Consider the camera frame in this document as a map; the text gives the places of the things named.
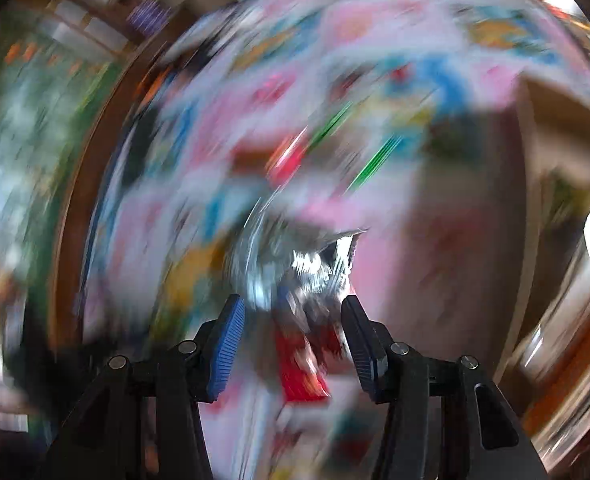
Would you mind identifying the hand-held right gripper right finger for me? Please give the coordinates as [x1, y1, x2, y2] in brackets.
[341, 295, 546, 480]

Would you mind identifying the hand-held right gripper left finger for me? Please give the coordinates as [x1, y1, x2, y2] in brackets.
[42, 294, 246, 480]

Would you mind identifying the red clear snack packet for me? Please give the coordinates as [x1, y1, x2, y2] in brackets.
[274, 320, 332, 403]

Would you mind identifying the large silver foil packet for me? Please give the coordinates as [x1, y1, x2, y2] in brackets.
[227, 210, 371, 321]

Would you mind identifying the cardboard box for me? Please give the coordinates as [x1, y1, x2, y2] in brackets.
[514, 76, 590, 361]

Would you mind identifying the printed plastic tablecloth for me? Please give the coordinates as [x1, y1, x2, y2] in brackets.
[82, 0, 590, 480]

